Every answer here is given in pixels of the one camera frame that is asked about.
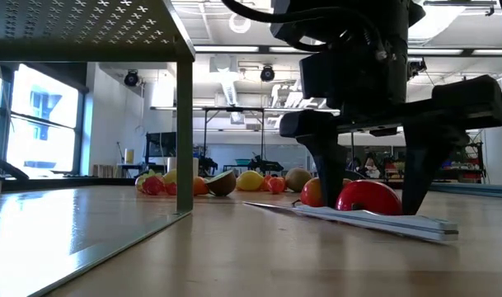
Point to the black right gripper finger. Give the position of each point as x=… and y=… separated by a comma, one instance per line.
x=423, y=165
x=329, y=165

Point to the red bowl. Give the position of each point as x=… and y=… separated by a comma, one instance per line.
x=368, y=198

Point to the grey toy knife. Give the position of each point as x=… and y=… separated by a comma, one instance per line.
x=378, y=227

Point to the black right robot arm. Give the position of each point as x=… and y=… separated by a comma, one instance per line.
x=399, y=16

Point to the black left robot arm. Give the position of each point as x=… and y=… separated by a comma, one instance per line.
x=7, y=165

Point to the whole brown toy kiwi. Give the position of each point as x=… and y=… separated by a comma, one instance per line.
x=298, y=179

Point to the black equipment rack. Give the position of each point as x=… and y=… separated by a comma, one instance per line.
x=471, y=163

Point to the red yellow toy apple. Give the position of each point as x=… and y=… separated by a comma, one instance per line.
x=276, y=185

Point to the yellow toy mango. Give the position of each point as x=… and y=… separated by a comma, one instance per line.
x=250, y=180

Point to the teal bin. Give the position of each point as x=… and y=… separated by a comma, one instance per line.
x=242, y=161

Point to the black hanging spotlight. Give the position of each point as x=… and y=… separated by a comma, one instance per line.
x=267, y=73
x=131, y=78

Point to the toy kiwi half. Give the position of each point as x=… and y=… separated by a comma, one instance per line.
x=221, y=183

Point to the overhead light bar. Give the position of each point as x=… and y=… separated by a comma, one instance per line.
x=226, y=48

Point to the yellow toy lemon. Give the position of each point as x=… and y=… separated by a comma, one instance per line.
x=170, y=176

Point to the red toy strawberry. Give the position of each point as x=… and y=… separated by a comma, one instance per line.
x=171, y=189
x=153, y=186

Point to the black monitor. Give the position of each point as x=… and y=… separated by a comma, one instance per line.
x=162, y=144

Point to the orange yellow toy peach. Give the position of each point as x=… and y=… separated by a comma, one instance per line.
x=139, y=183

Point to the yellow container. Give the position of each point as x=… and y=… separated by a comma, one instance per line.
x=129, y=156

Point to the wooden crates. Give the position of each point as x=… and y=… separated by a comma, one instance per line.
x=104, y=170

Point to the green perforated metal shelf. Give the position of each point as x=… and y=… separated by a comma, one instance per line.
x=90, y=29

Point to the large window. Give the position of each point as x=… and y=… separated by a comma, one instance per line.
x=44, y=123

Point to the black workstation frame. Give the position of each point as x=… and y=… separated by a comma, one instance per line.
x=262, y=136

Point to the silver ventilation duct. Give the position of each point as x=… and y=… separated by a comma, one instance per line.
x=436, y=20

